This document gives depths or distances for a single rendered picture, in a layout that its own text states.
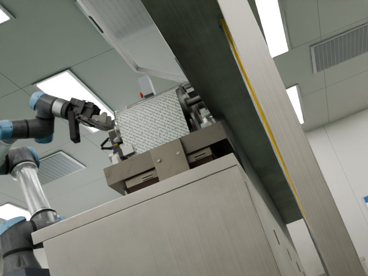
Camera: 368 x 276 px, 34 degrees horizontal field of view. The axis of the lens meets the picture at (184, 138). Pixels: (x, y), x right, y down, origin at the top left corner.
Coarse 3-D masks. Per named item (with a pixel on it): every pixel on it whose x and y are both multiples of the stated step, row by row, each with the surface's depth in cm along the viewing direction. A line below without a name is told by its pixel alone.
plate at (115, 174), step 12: (204, 132) 185; (216, 132) 184; (192, 144) 185; (204, 144) 184; (216, 144) 185; (228, 144) 188; (144, 156) 188; (108, 168) 190; (120, 168) 189; (132, 168) 188; (144, 168) 187; (108, 180) 188; (120, 180) 187; (120, 192) 197
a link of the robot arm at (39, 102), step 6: (36, 96) 230; (42, 96) 229; (48, 96) 229; (54, 96) 229; (30, 102) 230; (36, 102) 229; (42, 102) 228; (48, 102) 227; (36, 108) 230; (42, 108) 229; (48, 108) 227; (36, 114) 231; (42, 114) 229; (48, 114) 230
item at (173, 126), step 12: (156, 120) 213; (168, 120) 211; (180, 120) 210; (132, 132) 214; (144, 132) 212; (156, 132) 211; (168, 132) 210; (180, 132) 209; (132, 144) 212; (144, 144) 211; (156, 144) 210; (132, 156) 211
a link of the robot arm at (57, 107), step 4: (56, 100) 227; (60, 100) 227; (64, 100) 227; (68, 100) 228; (56, 104) 226; (60, 104) 226; (64, 104) 226; (52, 108) 226; (56, 108) 226; (60, 108) 225; (52, 112) 227; (56, 112) 226; (60, 112) 226; (56, 116) 228; (60, 116) 226
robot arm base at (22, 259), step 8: (24, 248) 227; (32, 248) 232; (8, 256) 225; (16, 256) 225; (24, 256) 225; (32, 256) 228; (8, 264) 224; (16, 264) 222; (24, 264) 224; (32, 264) 224; (40, 264) 229; (8, 272) 222
